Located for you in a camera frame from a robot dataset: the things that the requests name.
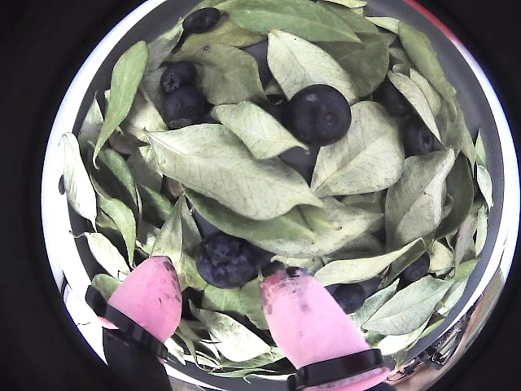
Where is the pile of green leaves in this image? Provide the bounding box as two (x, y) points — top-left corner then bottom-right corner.
(59, 0), (494, 382)

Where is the pink tipped gripper finger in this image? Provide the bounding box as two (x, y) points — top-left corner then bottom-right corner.
(259, 271), (387, 391)
(84, 255), (183, 391)

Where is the dark grey round bowl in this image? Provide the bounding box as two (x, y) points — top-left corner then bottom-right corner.
(56, 0), (510, 388)

